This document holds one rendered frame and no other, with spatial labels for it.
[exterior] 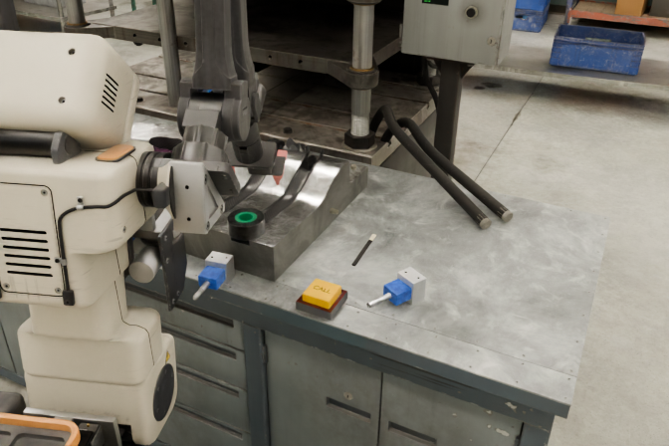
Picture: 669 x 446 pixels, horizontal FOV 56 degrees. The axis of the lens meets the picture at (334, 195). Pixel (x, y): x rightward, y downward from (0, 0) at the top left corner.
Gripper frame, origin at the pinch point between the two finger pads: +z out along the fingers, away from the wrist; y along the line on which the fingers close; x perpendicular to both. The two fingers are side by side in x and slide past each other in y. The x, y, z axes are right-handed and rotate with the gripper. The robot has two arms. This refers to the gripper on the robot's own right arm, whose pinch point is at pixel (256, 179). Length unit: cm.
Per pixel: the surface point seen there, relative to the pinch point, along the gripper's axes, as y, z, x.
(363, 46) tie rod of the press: -18, 19, -63
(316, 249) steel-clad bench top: -12.4, 19.5, 5.0
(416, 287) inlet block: -35.6, 7.9, 18.4
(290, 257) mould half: -7.6, 14.1, 10.6
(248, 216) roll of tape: 1.5, 5.9, 5.8
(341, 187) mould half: -16.3, 20.9, -14.0
